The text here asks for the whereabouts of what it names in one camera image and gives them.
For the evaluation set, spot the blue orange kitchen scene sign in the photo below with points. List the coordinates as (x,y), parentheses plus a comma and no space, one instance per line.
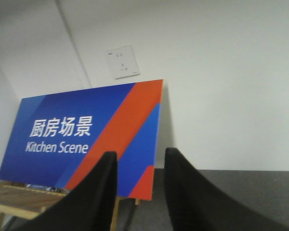
(58,138)

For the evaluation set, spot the wooden stand table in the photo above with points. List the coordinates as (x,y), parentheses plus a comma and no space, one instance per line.
(28,203)

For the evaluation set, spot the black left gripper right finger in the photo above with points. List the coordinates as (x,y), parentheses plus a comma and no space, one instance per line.
(195,204)

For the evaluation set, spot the white wall socket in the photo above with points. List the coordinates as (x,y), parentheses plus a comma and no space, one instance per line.
(122,62)

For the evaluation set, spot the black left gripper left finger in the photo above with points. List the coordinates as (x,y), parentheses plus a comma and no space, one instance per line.
(88,207)

